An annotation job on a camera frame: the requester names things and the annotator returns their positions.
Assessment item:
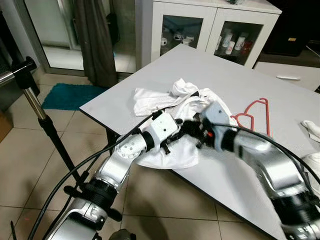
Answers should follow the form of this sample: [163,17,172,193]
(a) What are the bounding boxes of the white t-shirt with black print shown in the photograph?
[132,77,238,170]

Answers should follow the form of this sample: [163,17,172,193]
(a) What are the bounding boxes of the red plastic clothes hanger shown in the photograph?
[231,98,272,137]

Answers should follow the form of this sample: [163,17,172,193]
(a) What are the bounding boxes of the black table leg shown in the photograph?
[106,127,121,151]

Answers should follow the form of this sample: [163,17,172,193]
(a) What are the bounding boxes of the white drawer unit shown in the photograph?
[254,61,320,92]

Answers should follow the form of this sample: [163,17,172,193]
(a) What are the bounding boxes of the white glass-door cabinet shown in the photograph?
[150,0,282,68]

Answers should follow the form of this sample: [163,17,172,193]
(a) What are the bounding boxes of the teal floor mat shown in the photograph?
[41,83,108,111]

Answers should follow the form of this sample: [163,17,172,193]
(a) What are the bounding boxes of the dark brown curtain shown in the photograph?
[74,0,120,88]

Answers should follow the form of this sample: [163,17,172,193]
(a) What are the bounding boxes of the black speaker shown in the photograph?
[262,0,320,57]

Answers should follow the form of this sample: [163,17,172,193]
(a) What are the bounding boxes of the metal clothes rack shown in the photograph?
[0,56,123,223]

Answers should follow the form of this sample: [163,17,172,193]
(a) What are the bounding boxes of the glass sliding door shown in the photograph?
[15,0,138,75]

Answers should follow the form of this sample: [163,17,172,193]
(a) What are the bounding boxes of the brown cardboard box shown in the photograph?
[0,110,13,143]

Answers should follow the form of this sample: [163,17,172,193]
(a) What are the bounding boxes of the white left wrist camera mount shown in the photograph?
[150,112,180,151]

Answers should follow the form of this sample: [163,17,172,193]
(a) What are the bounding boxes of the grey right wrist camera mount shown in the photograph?
[200,100,232,132]

